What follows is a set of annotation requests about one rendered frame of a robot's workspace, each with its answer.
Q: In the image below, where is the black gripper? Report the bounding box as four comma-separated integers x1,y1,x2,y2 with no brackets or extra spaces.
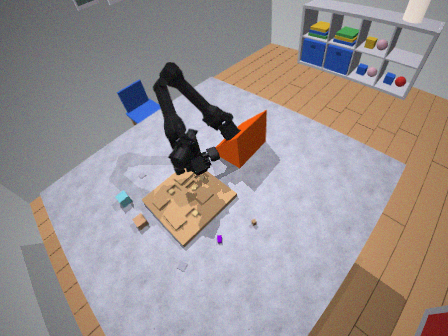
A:
172,146,220,175

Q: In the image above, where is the teal cube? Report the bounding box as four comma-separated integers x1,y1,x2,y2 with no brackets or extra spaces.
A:
116,190,133,208

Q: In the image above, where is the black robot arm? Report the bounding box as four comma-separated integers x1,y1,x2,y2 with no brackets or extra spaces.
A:
153,62,241,175

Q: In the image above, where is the dark grey bent rod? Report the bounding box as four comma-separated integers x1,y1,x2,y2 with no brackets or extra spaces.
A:
177,261,188,272

